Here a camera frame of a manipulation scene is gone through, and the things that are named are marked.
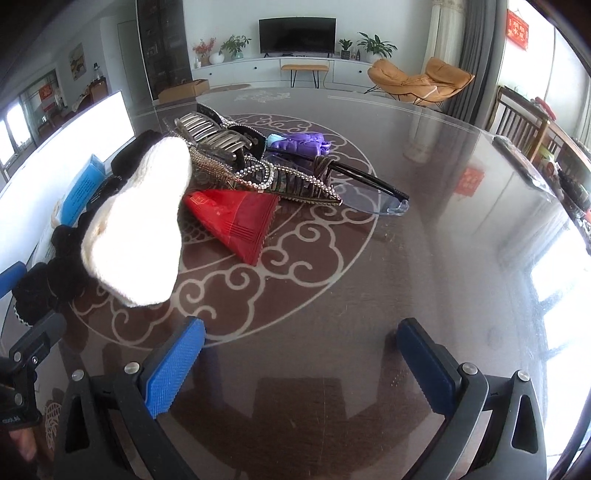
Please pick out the black framed glasses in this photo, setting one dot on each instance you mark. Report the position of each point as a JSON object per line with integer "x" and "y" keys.
{"x": 364, "y": 177}

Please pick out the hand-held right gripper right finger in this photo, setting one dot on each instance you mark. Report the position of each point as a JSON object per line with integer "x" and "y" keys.
{"x": 427, "y": 369}

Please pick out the dark bookshelf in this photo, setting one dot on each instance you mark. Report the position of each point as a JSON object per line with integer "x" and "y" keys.
{"x": 164, "y": 46}

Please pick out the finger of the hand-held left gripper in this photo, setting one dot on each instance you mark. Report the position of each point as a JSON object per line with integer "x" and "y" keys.
{"x": 39, "y": 337}
{"x": 11, "y": 279}

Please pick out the green potted plant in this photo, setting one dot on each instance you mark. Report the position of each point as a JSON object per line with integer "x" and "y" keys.
{"x": 236, "y": 46}

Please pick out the large leafy potted plant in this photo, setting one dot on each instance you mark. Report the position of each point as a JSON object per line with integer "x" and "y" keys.
{"x": 376, "y": 46}

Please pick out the small potted plant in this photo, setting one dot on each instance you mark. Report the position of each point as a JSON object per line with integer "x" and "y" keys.
{"x": 345, "y": 46}

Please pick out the framed wall picture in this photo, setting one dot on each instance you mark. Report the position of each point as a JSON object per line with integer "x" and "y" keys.
{"x": 77, "y": 59}

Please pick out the black remote control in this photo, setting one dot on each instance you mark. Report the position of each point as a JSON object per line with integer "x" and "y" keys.
{"x": 521, "y": 161}

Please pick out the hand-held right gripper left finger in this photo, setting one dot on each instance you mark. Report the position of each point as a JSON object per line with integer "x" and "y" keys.
{"x": 173, "y": 369}

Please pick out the white knitted glove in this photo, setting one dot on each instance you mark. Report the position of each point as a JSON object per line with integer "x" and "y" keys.
{"x": 138, "y": 221}

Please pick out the black television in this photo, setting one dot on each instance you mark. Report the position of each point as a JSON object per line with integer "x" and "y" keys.
{"x": 298, "y": 34}

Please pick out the red wall poster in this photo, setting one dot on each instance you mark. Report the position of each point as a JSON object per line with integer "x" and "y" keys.
{"x": 517, "y": 28}

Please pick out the dark wooden chair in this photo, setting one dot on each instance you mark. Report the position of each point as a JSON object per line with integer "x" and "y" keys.
{"x": 519, "y": 120}

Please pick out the red flowers in white vase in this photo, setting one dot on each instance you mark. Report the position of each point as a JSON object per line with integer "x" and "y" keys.
{"x": 214, "y": 57}

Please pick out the wooden bench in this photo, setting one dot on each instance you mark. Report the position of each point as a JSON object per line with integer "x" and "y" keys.
{"x": 304, "y": 67}

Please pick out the cardboard box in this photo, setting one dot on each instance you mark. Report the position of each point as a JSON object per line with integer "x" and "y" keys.
{"x": 184, "y": 90}

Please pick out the dark patterned glass desktop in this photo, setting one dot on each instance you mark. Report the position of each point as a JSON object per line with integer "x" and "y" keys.
{"x": 323, "y": 369}

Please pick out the rhinestone hair clip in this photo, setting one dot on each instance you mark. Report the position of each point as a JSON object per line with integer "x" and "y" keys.
{"x": 277, "y": 180}

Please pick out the purple toy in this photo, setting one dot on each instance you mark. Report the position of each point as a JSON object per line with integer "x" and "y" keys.
{"x": 295, "y": 144}

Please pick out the cluttered wooden table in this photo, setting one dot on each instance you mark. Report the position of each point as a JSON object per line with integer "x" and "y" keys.
{"x": 568, "y": 157}

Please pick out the black fuzzy cloth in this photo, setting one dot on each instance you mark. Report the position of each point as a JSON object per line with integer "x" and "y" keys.
{"x": 37, "y": 290}

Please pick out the orange lounge chair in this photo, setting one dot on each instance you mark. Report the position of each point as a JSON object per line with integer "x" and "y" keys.
{"x": 411, "y": 81}

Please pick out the white television cabinet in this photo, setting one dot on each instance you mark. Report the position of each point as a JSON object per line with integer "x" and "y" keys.
{"x": 249, "y": 71}

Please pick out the red snack packet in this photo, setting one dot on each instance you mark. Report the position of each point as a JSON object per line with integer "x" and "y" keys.
{"x": 231, "y": 217}

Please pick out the grey curtain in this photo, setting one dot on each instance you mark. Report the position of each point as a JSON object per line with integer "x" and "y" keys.
{"x": 475, "y": 46}

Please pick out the blue box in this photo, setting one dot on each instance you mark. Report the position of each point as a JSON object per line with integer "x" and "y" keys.
{"x": 83, "y": 191}

